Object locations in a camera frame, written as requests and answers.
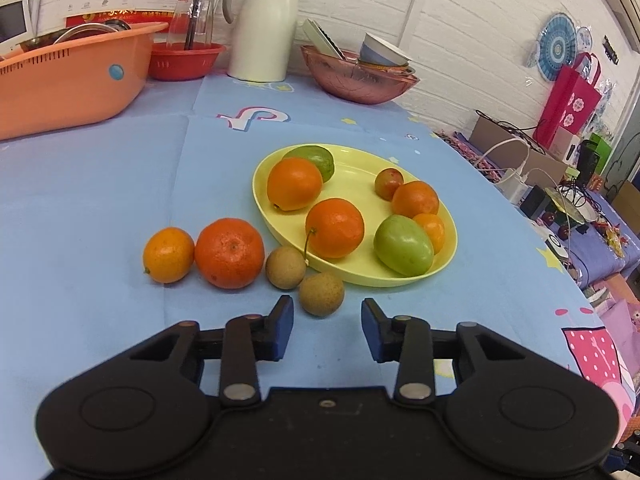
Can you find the clear glass cup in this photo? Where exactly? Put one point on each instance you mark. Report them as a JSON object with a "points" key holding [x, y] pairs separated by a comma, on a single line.
{"points": [[192, 15]]}

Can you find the green mango fruit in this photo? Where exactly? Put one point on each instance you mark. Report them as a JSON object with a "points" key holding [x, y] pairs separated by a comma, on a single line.
{"points": [[403, 245]]}

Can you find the green jujube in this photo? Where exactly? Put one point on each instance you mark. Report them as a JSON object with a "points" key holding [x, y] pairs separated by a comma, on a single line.
{"points": [[320, 157]]}

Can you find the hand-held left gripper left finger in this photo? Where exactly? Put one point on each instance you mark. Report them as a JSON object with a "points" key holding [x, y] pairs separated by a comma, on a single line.
{"points": [[282, 327]]}

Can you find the white dish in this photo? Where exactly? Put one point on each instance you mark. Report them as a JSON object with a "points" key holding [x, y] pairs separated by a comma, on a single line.
{"points": [[322, 40]]}

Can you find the brown longan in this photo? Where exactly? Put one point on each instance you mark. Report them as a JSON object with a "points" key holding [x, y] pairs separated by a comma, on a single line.
{"points": [[285, 269], [321, 293]]}

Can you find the pink glass bowl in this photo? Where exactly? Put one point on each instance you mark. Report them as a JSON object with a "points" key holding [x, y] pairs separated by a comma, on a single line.
{"points": [[357, 82]]}

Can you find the purple patterned cloth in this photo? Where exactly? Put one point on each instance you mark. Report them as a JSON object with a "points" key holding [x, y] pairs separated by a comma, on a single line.
{"points": [[595, 255]]}

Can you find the large dimpled tangerine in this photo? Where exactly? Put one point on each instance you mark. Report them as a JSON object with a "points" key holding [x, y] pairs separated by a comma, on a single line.
{"points": [[229, 253]]}

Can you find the cardboard box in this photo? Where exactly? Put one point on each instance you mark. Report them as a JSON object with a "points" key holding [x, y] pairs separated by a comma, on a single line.
{"points": [[492, 135]]}

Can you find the blue and white bowl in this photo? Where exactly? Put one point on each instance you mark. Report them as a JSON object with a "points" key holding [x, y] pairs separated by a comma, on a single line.
{"points": [[382, 50]]}

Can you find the small red plum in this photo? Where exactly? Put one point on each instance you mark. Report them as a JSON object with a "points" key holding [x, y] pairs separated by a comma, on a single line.
{"points": [[389, 183]]}

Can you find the black speaker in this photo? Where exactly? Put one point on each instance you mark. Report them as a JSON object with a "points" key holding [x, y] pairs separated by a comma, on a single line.
{"points": [[589, 162]]}

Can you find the round blue paper fan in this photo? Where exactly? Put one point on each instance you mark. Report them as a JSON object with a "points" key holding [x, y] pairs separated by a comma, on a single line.
{"points": [[557, 47]]}

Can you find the white device with screen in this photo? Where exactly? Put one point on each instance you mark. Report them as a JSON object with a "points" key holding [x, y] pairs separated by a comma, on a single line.
{"points": [[12, 20]]}

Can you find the white charger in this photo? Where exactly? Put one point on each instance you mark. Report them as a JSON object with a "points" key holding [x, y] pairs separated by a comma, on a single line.
{"points": [[512, 182]]}

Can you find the small pale orange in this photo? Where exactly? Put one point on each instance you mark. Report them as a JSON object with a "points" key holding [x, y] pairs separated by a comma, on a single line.
{"points": [[434, 232], [168, 255]]}

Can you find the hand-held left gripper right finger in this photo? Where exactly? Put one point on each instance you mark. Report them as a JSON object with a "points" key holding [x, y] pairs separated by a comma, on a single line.
{"points": [[372, 327]]}

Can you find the small black box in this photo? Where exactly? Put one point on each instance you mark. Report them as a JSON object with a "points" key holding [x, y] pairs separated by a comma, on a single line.
{"points": [[535, 201]]}

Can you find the metal bowls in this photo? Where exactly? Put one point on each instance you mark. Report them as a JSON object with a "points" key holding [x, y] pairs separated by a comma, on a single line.
{"points": [[75, 34]]}

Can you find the yellow plastic plate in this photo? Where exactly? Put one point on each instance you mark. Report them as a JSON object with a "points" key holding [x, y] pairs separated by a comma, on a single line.
{"points": [[350, 180]]}

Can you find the pink gift bag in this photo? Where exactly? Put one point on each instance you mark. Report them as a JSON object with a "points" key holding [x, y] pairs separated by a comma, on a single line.
{"points": [[567, 102]]}

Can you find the orange plastic basket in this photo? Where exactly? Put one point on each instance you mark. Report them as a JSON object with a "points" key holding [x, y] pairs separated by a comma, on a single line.
{"points": [[65, 85]]}

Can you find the round orange with stem mark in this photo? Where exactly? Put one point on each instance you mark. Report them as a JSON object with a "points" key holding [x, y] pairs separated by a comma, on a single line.
{"points": [[294, 183]]}

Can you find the white thermos jug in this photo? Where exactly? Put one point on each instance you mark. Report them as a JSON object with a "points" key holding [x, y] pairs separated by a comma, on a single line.
{"points": [[262, 30]]}

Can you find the blue printed tablecloth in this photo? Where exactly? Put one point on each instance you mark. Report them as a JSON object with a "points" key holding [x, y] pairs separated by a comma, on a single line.
{"points": [[100, 185]]}

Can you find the red plastic basket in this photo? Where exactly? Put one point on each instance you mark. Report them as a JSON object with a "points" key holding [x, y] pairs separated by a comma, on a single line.
{"points": [[185, 62]]}

